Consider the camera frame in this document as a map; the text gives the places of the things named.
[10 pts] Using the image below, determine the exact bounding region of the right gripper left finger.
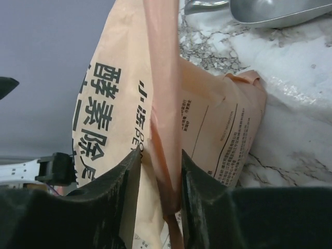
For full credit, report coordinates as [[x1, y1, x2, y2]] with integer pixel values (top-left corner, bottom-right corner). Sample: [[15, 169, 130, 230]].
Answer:
[[1, 149, 141, 248]]

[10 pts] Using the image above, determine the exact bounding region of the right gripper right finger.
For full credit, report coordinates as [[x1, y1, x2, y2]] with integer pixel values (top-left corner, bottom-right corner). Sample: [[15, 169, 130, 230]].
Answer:
[[181, 153, 331, 249]]

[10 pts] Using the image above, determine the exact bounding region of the orange cat litter bag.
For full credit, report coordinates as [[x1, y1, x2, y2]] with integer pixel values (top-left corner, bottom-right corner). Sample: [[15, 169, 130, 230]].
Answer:
[[72, 1, 267, 248]]

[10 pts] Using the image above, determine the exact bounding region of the silver metal litter scoop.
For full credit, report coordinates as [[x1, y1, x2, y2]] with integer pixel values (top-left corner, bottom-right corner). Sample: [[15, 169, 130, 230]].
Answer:
[[184, 0, 331, 28]]

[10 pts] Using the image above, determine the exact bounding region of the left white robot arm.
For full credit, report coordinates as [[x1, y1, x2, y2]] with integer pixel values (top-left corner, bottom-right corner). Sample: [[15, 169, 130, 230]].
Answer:
[[1, 153, 77, 196]]

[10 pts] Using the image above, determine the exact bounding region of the black perforated music stand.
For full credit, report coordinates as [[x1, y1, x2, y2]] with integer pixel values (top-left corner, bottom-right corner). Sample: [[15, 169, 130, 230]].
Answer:
[[0, 77, 19, 100]]

